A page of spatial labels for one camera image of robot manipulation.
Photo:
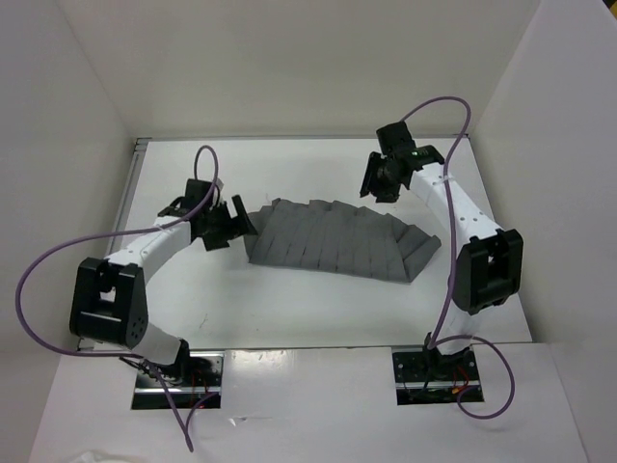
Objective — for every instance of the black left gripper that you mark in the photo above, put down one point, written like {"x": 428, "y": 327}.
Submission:
{"x": 233, "y": 227}

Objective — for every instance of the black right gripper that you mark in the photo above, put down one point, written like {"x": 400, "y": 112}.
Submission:
{"x": 371, "y": 183}

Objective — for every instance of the grey pleated skirt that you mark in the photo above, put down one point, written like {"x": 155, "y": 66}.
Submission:
{"x": 339, "y": 238}

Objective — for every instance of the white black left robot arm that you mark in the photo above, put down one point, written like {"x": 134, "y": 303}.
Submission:
{"x": 110, "y": 296}

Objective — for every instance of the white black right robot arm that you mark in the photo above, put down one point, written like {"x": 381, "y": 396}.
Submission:
{"x": 486, "y": 262}

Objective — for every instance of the white cloth at bottom edge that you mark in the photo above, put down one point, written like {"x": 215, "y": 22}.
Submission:
{"x": 97, "y": 456}

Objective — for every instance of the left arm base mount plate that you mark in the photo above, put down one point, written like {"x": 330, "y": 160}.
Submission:
{"x": 200, "y": 388}

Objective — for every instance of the aluminium table edge rail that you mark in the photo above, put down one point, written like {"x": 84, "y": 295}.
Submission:
{"x": 119, "y": 191}

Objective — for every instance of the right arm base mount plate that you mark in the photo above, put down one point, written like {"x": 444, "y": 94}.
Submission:
{"x": 422, "y": 378}

